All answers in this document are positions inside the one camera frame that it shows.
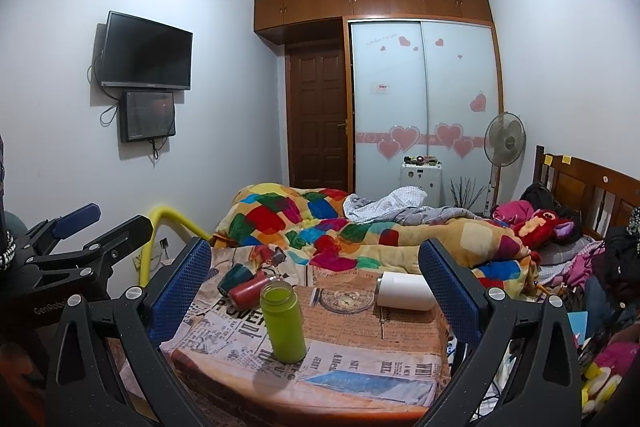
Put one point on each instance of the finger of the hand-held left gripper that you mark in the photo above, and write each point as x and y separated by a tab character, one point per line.
117	239
75	221

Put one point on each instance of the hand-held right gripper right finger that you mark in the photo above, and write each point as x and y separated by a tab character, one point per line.
450	294

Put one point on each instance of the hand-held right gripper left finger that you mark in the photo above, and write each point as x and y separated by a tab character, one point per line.
182	287

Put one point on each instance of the white cup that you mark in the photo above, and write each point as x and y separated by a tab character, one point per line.
406	292

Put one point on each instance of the dark green cup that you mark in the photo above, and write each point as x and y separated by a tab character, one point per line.
234	279

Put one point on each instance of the red cup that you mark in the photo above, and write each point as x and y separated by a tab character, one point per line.
249	296

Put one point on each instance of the dry potted plant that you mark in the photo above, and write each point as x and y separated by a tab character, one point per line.
467	194

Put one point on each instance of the glass ashtray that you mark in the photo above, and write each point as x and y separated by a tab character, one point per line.
347	301

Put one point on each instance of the pink clothing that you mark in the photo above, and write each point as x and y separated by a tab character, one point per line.
512	212

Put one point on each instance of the newspaper print tablecloth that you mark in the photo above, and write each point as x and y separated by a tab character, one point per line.
360	347

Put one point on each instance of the grey checked cloth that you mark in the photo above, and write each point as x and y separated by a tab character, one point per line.
400	202

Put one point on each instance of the green plastic bottle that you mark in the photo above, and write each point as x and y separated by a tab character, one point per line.
283	327

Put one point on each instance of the red plush toy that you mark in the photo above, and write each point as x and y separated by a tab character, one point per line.
542	227

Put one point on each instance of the colourful patchwork blanket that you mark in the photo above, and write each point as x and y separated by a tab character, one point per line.
280	219

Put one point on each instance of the black bag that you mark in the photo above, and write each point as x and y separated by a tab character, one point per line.
536	194

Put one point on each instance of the pile of clothes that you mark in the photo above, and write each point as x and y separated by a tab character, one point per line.
600	267

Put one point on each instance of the standing fan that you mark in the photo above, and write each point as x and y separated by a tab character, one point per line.
504	139

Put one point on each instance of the yellow plush toy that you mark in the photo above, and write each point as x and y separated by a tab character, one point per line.
602	382

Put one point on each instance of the wooden bed headboard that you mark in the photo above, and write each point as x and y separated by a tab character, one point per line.
595	187

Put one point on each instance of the wardrobe with heart stickers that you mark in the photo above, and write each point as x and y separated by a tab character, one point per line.
425	97

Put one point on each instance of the brown wooden door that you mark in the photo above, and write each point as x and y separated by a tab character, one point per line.
317	122

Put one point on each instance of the brown overhead cabinets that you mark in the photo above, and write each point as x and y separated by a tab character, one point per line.
370	4

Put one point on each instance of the wall socket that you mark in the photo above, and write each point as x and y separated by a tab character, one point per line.
150	252

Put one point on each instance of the yellow bent rail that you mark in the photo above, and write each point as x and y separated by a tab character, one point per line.
175	217

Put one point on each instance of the small black wall monitor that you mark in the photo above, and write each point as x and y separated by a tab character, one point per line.
147	116

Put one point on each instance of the black wall television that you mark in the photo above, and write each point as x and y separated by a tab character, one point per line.
146	52

